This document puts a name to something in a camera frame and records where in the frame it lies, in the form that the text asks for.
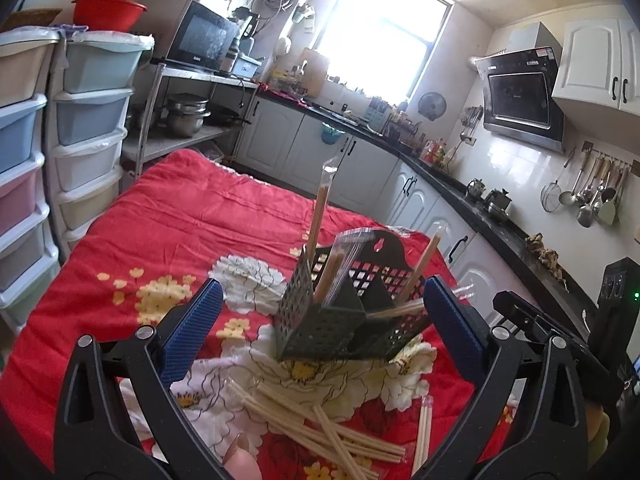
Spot dark green utensil basket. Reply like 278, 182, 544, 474
273, 230, 431, 362

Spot chopsticks pair tall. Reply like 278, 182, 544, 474
306, 156, 340, 263

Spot kitchen window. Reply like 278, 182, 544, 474
316, 0, 452, 104

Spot person's right hand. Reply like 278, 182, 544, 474
585, 401, 610, 468

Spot person's left hand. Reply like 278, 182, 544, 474
222, 432, 262, 480

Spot red floral tablecloth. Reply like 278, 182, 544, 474
1, 150, 473, 479

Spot black countertop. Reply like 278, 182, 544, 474
257, 89, 598, 338

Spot ginger root pile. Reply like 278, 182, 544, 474
525, 233, 566, 286

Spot dark kettle pot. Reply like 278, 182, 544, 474
485, 188, 512, 221

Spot small metal teapot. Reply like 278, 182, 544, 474
465, 178, 486, 202

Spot hanging metal spoon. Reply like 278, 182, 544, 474
577, 157, 612, 228

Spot hanging spatula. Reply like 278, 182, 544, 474
598, 165, 628, 226

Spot hanging strainer ladle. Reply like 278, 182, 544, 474
539, 148, 576, 214

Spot pastel drawer tower left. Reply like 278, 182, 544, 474
1, 26, 60, 335

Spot pastel drawer tower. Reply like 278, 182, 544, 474
42, 30, 154, 259
1, 26, 60, 335

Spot hanging metal ladle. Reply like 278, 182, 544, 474
559, 148, 591, 207

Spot sauce bottles group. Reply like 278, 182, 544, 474
420, 138, 447, 166

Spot metal shelf rack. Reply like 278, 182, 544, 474
122, 63, 258, 180

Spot white lower cabinets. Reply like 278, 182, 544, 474
236, 96, 530, 322

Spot stainless steel pot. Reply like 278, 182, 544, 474
166, 93, 210, 138

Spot blue hanging basket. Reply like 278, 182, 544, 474
321, 122, 344, 145

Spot black range hood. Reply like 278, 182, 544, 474
475, 46, 564, 153

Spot light blue storage box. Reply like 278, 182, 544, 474
231, 53, 262, 79

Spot pastel drawer tower right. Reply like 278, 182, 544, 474
42, 30, 154, 259

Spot black microwave oven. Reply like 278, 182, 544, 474
134, 0, 241, 73

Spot wooden cutting board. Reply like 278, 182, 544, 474
298, 48, 329, 98

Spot white upper cabinet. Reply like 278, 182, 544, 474
552, 18, 639, 116

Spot red plastic basin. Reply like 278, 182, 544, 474
73, 0, 148, 32

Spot wicker basket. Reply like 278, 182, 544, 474
0, 8, 62, 32

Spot round wall fan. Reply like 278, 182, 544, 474
418, 92, 448, 122

